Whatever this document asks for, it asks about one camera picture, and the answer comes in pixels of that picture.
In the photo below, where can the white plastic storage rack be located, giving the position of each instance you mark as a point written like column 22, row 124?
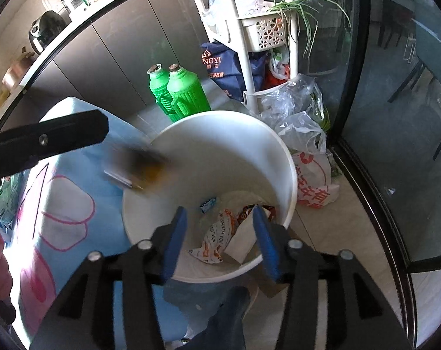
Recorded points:
column 264, row 32

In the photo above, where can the red brown snack wrapper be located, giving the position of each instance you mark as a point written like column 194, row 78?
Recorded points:
column 258, row 209

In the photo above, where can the glass sliding door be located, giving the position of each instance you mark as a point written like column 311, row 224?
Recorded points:
column 388, row 135

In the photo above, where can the person's blue jeans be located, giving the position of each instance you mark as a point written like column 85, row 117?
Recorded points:
column 224, row 317

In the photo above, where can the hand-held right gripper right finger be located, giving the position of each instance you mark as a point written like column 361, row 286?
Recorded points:
column 266, row 244

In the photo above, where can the black air fryer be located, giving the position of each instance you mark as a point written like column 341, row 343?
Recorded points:
column 45, row 31

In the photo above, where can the red print white plastic bag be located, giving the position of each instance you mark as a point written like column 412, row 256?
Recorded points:
column 311, row 175

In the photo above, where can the navy shopping bag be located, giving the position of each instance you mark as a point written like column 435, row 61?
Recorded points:
column 220, row 69

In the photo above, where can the white orange printed plastic bag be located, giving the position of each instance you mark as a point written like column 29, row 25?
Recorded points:
column 213, row 240

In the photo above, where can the bunch of green onions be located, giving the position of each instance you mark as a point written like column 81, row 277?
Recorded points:
column 300, row 11

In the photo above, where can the green snack wrapper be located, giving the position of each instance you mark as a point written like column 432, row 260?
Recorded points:
column 5, row 198

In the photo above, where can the bronze cooking pot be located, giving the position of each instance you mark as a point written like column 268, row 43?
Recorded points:
column 18, row 67

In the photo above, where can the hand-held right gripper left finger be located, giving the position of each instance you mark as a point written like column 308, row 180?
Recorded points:
column 174, row 240

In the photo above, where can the green plastic bottle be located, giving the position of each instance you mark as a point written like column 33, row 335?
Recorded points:
column 185, row 94
column 160, row 87

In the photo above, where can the dark kitchen counter cabinets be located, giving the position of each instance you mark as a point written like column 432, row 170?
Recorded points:
column 114, row 36

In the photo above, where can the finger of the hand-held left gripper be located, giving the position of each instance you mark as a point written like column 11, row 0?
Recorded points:
column 60, row 131

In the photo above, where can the white paper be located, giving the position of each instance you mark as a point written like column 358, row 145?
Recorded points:
column 242, row 242

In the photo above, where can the small blue packet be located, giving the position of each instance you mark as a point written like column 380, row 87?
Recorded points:
column 208, row 204

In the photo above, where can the white plastic bucket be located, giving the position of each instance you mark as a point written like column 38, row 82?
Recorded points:
column 220, row 146

